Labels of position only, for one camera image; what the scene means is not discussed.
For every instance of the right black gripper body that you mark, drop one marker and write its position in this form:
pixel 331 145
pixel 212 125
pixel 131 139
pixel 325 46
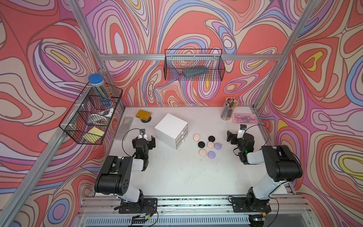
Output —
pixel 234 139

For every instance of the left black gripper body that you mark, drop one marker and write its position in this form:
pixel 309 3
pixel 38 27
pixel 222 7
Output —
pixel 143 142

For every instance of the purple earphone case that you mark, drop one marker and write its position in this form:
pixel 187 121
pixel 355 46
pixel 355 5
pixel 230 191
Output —
pixel 218 146
pixel 211 154

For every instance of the white drawer cabinet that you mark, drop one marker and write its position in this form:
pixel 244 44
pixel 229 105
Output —
pixel 172 131

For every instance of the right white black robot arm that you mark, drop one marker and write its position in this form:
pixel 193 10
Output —
pixel 281 164

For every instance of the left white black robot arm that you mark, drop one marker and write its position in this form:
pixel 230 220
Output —
pixel 114 176

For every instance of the black round base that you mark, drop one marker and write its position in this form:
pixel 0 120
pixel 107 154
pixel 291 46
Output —
pixel 146 121

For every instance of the pink transparent pencil case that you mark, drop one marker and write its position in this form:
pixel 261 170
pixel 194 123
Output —
pixel 244 118

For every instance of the yellow sponge block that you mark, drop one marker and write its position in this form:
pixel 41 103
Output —
pixel 142 114

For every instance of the black earphone case right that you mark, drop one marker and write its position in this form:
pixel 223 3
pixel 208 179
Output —
pixel 211 138

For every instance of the black earphone case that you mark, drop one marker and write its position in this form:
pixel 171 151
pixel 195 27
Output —
pixel 201 144
pixel 211 138

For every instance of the pink earphone case middle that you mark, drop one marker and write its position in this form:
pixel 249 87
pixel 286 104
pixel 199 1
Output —
pixel 210 144

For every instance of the pink earphone case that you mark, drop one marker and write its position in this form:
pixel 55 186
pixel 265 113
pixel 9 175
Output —
pixel 196 137
pixel 210 144
pixel 202 152

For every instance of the clear pen holder cup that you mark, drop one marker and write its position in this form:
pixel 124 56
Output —
pixel 228 108

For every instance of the pink earphone case bottom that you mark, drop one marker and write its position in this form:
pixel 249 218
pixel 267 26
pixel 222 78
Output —
pixel 202 152

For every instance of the black earphone case left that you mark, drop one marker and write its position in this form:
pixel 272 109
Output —
pixel 201 144

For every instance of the white item in basket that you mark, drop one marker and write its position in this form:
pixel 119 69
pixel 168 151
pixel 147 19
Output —
pixel 107 113

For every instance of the yellow sticky notes pad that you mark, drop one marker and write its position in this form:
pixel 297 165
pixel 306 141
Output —
pixel 93 135

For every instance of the pink earphone case top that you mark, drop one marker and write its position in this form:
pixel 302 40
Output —
pixel 196 137

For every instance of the blue lid pencil tube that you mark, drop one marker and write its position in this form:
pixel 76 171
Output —
pixel 100 88

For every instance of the dark grey item in basket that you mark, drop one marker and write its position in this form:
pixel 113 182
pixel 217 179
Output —
pixel 195 71

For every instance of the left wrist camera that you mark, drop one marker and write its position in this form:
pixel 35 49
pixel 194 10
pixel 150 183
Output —
pixel 142 134

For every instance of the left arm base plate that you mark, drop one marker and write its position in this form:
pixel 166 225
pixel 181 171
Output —
pixel 147 206

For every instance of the black wire basket left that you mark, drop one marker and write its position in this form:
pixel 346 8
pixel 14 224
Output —
pixel 84 114

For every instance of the black wire basket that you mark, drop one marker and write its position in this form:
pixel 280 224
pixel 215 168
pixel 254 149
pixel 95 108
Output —
pixel 175 60
pixel 84 114

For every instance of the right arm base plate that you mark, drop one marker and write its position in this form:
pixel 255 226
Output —
pixel 249 204

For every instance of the black wire basket back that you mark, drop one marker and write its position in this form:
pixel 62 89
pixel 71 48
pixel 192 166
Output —
pixel 175 60

